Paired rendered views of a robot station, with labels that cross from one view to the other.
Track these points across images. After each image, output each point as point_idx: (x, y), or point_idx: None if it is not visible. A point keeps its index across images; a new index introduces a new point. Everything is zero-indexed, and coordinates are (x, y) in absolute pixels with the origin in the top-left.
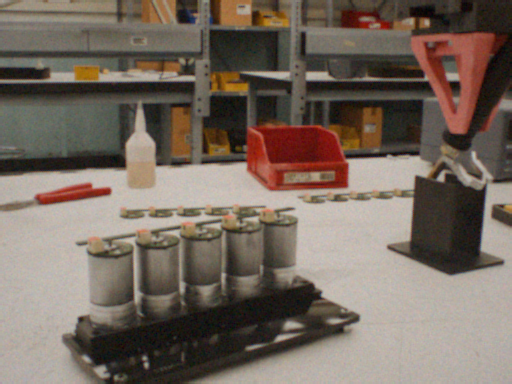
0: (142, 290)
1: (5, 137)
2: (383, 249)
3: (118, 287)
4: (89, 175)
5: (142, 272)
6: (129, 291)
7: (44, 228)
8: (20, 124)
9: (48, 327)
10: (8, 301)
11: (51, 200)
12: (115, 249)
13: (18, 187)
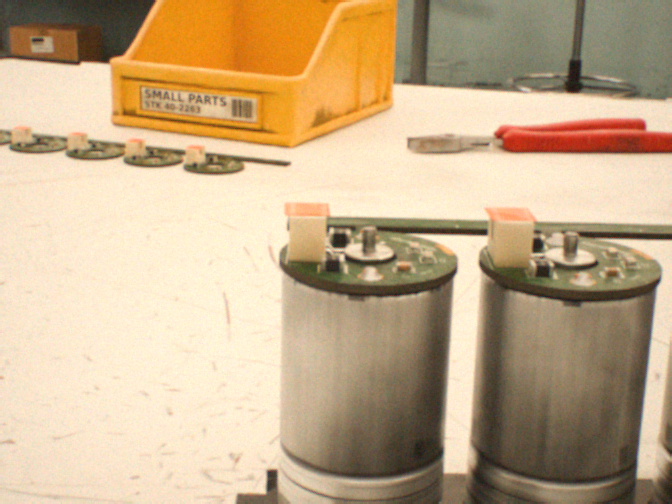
0: (477, 441)
1: (610, 61)
2: None
3: (356, 411)
4: (658, 108)
5: (483, 374)
6: (404, 435)
7: (470, 201)
8: (640, 40)
9: (255, 466)
10: (233, 360)
11: (529, 144)
12: (376, 264)
13: (486, 112)
